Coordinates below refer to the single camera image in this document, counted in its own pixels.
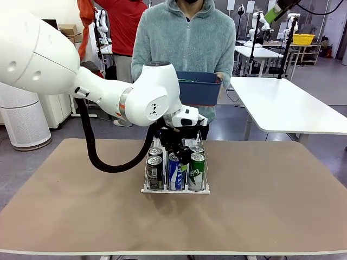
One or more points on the black camera on stand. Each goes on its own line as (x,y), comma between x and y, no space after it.
(240,10)

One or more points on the person light green fleece torso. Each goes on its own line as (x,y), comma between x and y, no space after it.
(187,46)

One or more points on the white cabinet desk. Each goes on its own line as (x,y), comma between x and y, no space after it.
(57,113)

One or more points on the black computer monitor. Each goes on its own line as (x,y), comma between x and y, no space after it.
(52,24)

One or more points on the small rolling side table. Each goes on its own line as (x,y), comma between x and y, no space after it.
(84,116)

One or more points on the person dark trousers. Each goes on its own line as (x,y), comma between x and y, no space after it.
(205,134)

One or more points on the red jacket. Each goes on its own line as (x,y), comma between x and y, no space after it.
(99,73)

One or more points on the black and white jacket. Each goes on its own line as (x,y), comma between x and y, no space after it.
(110,73)

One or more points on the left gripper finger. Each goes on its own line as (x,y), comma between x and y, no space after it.
(184,157)
(171,150)

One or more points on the black beverage can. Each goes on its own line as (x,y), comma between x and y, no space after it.
(154,173)
(155,151)

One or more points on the wooden shelf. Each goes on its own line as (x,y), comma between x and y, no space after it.
(315,54)

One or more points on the black tripod stand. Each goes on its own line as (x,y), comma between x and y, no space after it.
(253,46)
(287,48)

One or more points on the green beverage can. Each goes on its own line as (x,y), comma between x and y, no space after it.
(198,148)
(196,173)

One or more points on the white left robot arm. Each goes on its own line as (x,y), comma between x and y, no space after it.
(40,54)

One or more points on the person in red jacket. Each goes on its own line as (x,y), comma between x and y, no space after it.
(124,27)

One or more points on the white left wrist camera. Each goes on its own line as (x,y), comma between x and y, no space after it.
(187,119)

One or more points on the red fire extinguisher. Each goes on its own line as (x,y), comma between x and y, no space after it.
(328,52)

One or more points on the white background table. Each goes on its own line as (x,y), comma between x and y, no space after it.
(260,52)

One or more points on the orange jacket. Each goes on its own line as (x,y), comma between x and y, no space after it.
(85,29)

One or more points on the white can dispenser rack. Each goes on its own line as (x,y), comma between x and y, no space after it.
(176,191)

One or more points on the white cylindrical air purifier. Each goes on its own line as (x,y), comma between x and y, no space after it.
(24,127)

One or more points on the blue plastic bin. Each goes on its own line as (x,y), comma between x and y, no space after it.
(199,92)

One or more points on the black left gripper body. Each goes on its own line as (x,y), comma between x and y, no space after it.
(170,138)

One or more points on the large white side table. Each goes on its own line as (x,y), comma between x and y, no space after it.
(298,113)

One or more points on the person left forearm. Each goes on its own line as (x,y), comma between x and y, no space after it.
(229,70)

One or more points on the blue beverage can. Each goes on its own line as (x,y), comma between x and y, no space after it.
(175,176)

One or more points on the yellow plastic crate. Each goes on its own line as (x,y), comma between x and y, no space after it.
(303,39)

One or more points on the person left hand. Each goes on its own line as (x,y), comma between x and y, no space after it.
(222,81)

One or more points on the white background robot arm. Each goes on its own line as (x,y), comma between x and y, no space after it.
(296,27)
(256,20)
(102,24)

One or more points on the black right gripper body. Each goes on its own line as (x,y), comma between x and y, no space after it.
(287,3)

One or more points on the cardboard box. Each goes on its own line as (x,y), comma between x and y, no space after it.
(67,29)
(71,40)
(78,38)

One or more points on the person right forearm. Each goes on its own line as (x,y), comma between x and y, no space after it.
(137,67)

